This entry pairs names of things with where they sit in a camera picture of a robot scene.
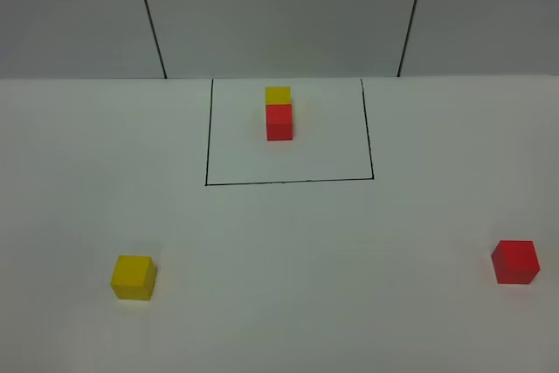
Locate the red template cube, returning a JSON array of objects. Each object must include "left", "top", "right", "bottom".
[{"left": 266, "top": 104, "right": 293, "bottom": 142}]

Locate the yellow template cube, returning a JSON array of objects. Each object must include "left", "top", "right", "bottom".
[{"left": 266, "top": 86, "right": 292, "bottom": 106}]

